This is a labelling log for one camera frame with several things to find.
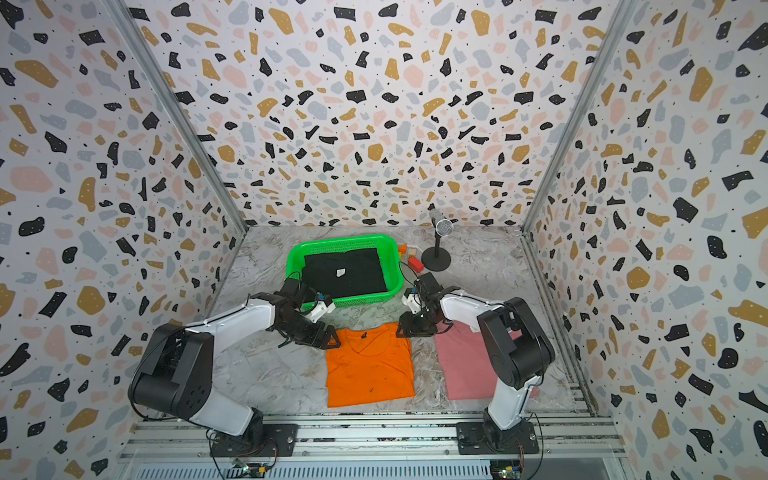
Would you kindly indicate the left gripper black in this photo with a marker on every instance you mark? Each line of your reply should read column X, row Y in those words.
column 320, row 339

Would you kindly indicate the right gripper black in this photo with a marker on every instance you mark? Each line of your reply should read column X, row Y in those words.
column 407, row 328

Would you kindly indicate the orange t-shirt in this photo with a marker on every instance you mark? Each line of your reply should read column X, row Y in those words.
column 370, row 366

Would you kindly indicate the black t-shirt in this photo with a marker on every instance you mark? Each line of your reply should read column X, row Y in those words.
column 345, row 274

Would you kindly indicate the green plastic basket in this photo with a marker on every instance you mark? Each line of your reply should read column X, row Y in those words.
column 387, row 250

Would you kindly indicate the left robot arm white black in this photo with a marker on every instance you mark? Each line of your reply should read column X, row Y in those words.
column 175, row 373

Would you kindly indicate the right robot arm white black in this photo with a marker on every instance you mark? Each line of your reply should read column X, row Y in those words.
column 515, row 343

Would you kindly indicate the pink folded t-shirt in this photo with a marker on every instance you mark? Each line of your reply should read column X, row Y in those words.
column 467, row 369

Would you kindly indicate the red toy block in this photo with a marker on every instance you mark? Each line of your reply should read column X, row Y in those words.
column 415, row 264

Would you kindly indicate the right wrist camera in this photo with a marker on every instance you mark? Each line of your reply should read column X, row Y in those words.
column 412, row 300

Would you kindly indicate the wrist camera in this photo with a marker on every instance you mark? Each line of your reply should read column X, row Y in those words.
column 321, row 308
column 412, row 300

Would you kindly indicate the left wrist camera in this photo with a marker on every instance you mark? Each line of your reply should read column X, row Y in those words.
column 321, row 308

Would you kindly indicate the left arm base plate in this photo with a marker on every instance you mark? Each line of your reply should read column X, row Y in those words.
column 262, row 440

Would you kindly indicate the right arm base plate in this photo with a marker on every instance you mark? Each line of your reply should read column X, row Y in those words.
column 486, row 438

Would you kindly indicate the aluminium mounting rail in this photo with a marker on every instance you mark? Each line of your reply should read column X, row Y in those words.
column 563, row 445

